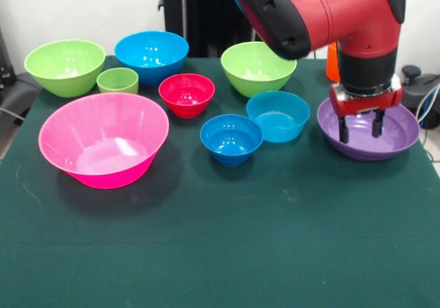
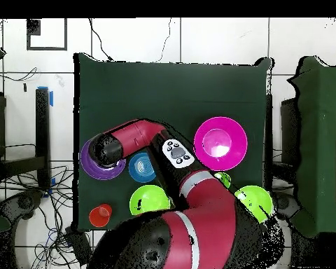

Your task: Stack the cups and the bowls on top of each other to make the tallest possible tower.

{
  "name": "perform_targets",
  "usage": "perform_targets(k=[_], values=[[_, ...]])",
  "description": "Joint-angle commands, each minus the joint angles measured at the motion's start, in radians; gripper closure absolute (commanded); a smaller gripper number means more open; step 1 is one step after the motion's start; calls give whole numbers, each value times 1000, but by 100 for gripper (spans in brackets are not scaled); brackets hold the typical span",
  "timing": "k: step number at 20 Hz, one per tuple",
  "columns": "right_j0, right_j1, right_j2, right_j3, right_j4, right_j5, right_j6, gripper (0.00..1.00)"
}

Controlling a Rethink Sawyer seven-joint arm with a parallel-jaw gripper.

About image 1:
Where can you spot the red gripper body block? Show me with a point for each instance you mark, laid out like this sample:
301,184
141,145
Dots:
364,105

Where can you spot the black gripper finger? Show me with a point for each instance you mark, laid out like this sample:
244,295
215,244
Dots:
377,126
343,131

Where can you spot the purple shallow bowl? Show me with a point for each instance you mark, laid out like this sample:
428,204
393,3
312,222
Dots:
361,146

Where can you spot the turquoise bowl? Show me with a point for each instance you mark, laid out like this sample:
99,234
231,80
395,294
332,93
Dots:
278,119

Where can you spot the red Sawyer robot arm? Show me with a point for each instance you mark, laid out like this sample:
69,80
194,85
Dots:
343,5

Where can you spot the orange cup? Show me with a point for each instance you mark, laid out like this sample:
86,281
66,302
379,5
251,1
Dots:
333,67

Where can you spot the black stand base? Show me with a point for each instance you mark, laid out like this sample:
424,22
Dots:
421,91
17,91

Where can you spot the lime green large bowl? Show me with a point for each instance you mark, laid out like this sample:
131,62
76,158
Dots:
251,71
65,67

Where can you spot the dark blue small bowl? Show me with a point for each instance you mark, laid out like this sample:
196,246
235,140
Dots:
231,139

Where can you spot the red small bowl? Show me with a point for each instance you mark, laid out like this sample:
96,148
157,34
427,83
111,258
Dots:
186,95

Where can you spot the dark green table cloth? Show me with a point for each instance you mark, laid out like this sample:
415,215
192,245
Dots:
220,236

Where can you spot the blue large bowl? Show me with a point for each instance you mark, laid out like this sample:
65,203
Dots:
151,57

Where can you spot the lime green small cup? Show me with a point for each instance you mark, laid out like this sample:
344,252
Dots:
117,81

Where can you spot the pink large bowl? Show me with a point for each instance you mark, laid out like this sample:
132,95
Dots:
103,139

